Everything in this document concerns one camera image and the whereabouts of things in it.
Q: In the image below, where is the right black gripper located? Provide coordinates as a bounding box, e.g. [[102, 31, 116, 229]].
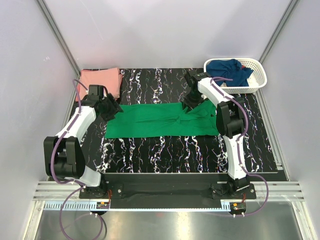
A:
[[181, 90, 205, 114]]

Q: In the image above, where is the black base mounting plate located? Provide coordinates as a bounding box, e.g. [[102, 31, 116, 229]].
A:
[[79, 173, 257, 207]]

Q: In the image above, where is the green t shirt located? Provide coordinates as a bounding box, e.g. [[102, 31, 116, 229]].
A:
[[104, 100, 219, 139]]

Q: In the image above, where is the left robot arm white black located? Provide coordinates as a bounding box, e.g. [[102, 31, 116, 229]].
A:
[[43, 84, 123, 198]]

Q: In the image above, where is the blue t shirt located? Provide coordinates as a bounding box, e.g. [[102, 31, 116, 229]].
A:
[[205, 59, 254, 87]]

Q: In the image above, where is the white perforated plastic basket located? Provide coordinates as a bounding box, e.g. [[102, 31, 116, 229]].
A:
[[203, 57, 268, 94]]

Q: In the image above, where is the white slotted cable duct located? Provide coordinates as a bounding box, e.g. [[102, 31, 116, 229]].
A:
[[44, 200, 231, 212]]

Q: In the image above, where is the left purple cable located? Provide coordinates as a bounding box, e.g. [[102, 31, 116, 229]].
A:
[[49, 79, 108, 238]]

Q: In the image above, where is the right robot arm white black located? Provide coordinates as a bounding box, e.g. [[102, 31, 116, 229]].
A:
[[182, 70, 250, 199]]

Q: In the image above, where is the black marble pattern mat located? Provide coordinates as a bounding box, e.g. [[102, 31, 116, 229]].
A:
[[80, 68, 286, 181]]

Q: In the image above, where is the folded pink t shirt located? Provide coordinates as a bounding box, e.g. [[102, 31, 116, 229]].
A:
[[79, 67, 123, 100]]

